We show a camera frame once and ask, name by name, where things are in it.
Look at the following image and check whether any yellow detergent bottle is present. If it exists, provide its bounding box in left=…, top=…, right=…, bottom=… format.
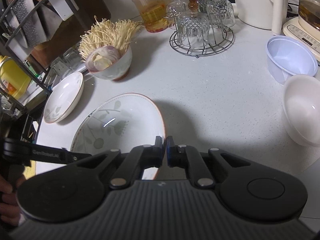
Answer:
left=1, top=56, right=31, bottom=100

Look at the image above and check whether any pale blue plastic bowl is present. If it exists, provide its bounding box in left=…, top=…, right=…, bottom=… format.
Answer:
left=266, top=35, right=318, bottom=85

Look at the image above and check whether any red-lid pickle jar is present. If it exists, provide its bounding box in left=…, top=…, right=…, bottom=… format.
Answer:
left=132, top=0, right=168, bottom=33

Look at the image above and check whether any white plastic bowl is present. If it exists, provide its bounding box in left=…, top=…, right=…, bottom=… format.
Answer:
left=281, top=74, right=319, bottom=147

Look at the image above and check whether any left hand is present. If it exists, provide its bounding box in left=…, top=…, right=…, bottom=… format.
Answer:
left=0, top=177, right=25, bottom=232

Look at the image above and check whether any wire glass rack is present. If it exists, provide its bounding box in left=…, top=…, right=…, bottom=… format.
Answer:
left=164, top=0, right=235, bottom=58

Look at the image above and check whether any steel cleaver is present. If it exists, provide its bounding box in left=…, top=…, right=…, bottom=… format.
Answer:
left=12, top=0, right=47, bottom=48

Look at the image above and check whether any bowl with enoki and onion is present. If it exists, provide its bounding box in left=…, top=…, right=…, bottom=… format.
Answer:
left=78, top=17, right=142, bottom=81

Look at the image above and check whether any glass health kettle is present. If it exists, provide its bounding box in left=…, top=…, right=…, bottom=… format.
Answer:
left=283, top=0, right=320, bottom=60

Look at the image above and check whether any wooden cutting board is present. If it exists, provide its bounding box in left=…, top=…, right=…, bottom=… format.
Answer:
left=27, top=0, right=112, bottom=68

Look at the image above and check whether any white leaf-pattern plate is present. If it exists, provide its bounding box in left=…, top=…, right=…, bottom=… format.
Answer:
left=43, top=72, right=84, bottom=124
left=70, top=93, right=166, bottom=181

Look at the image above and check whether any white electric cooking pot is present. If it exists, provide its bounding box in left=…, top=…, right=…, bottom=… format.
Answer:
left=235, top=0, right=288, bottom=35

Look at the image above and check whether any black knife rack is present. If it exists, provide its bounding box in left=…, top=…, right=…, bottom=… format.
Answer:
left=0, top=0, right=83, bottom=140

